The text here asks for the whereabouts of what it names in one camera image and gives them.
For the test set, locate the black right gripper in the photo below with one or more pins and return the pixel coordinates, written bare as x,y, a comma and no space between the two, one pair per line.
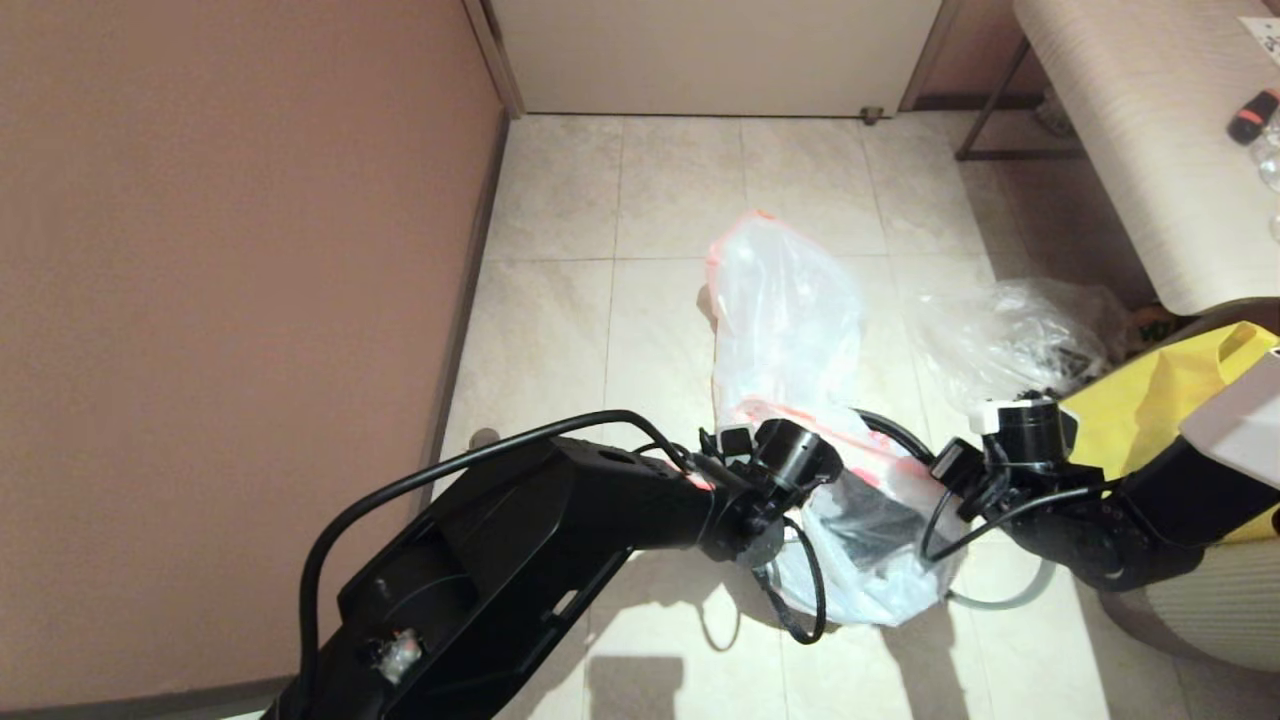
1035,435

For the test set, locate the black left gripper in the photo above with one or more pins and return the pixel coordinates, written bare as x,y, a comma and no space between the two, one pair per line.
800,455

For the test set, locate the black round trash bin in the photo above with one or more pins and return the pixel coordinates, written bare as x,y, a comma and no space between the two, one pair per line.
900,432

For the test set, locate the white translucent plastic bag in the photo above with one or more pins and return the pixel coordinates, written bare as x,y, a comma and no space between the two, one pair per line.
790,310

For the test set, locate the new red-printed plastic bag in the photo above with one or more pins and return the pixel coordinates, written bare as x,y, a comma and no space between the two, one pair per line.
900,590

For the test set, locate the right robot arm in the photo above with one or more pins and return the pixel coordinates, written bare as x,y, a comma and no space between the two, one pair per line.
1150,510

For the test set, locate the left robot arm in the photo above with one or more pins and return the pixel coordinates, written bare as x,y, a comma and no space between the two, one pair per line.
520,560

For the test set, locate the yellow fabric tote bag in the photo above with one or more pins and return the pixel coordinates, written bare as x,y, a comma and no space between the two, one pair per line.
1130,420

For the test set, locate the crumpled clear plastic bag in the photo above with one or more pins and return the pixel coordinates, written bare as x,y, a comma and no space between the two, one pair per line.
1010,330

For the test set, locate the small green yellow package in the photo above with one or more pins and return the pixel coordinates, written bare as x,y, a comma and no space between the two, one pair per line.
1152,322

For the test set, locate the beige ribbed round stool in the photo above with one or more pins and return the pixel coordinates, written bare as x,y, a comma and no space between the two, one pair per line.
1220,620

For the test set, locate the clear drinking glass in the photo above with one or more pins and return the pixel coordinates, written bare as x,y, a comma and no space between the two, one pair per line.
1271,168
1275,230

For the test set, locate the small round grey floor disc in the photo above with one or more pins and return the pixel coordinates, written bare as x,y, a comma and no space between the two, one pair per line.
484,436

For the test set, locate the wood-grain table top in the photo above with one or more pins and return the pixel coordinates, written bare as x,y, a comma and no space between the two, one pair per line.
1130,130

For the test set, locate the small metal door stop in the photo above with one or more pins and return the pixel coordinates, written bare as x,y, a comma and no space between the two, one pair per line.
870,115

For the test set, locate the white door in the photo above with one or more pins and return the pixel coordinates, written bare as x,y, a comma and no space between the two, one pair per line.
715,55

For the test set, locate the white printed paper sheet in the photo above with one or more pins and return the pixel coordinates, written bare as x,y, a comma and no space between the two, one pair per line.
1262,38

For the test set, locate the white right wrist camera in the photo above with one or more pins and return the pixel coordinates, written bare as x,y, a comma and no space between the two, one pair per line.
1000,415

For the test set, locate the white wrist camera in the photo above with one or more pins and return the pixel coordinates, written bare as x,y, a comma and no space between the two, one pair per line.
1000,415
736,440

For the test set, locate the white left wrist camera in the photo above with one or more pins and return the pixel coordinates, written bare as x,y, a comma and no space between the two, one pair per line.
736,440

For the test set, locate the dark metal table leg frame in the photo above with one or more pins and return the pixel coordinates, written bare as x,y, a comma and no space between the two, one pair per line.
985,115

